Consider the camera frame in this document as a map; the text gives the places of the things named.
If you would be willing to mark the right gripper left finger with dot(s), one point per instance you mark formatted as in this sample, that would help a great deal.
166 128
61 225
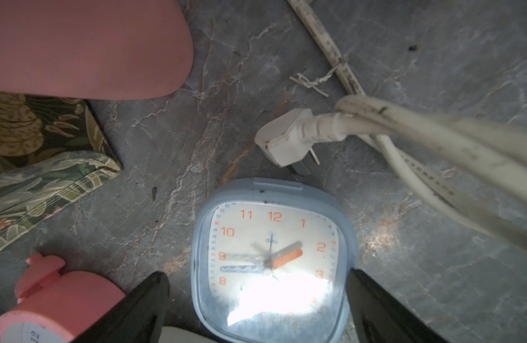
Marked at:
139 317

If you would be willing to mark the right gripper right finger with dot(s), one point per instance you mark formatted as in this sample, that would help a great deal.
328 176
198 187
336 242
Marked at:
379 317

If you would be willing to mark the light blue square clock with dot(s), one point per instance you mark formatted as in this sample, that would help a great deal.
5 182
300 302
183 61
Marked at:
270 259

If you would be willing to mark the cream canvas tote bag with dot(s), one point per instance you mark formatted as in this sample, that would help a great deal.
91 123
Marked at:
52 153

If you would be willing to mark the white square clock orange numerals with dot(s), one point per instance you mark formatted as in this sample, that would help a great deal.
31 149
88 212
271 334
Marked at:
177 335

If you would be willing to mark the pink round alarm clock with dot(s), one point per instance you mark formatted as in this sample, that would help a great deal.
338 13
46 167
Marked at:
56 307

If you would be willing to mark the pink cup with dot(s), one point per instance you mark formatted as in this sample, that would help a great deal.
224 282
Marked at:
116 50

